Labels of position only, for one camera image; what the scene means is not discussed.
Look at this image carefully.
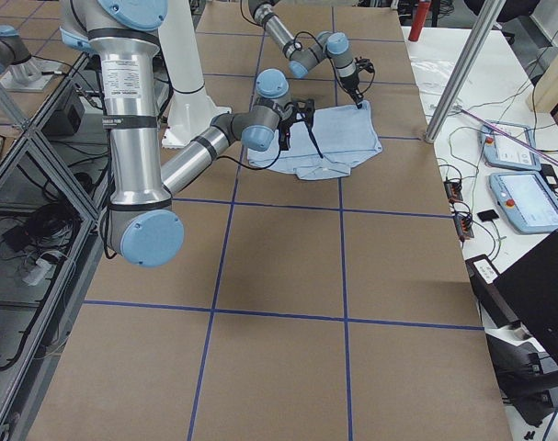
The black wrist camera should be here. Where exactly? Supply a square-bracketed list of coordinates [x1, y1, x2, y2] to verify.
[355, 57, 375, 74]
[291, 98, 315, 127]

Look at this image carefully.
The upper blue teach pendant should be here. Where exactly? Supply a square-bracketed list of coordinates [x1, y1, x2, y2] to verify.
[480, 120, 541, 172]

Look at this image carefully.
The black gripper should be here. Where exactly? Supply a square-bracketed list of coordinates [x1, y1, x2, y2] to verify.
[278, 117, 301, 152]
[339, 75, 364, 108]

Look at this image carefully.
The reacher grabber stick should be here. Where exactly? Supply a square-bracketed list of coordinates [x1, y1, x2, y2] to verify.
[457, 107, 558, 168]

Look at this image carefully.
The red cylinder bottle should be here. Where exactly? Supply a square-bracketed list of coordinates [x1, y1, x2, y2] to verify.
[408, 0, 431, 42]

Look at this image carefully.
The aluminium frame post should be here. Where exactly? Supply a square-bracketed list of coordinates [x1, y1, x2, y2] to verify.
[424, 0, 506, 143]

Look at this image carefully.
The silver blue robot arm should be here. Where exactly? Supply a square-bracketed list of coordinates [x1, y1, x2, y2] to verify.
[60, 1, 293, 267]
[248, 1, 375, 108]

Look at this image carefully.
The lower blue teach pendant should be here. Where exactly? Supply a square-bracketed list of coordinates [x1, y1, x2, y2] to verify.
[488, 171, 558, 234]

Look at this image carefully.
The blue teach pendant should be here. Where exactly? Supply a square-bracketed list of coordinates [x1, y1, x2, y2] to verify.
[488, 171, 558, 234]
[480, 120, 541, 172]

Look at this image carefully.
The black laptop computer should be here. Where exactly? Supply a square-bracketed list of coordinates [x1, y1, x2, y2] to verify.
[465, 229, 558, 364]

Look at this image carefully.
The white camera mast pedestal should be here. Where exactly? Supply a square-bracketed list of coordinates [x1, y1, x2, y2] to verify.
[158, 0, 232, 149]

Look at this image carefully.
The light blue button-up shirt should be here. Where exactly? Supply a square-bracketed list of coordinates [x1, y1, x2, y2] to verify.
[247, 100, 382, 181]

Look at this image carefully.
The clear plastic bag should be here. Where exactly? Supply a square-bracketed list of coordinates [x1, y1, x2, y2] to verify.
[410, 56, 455, 120]

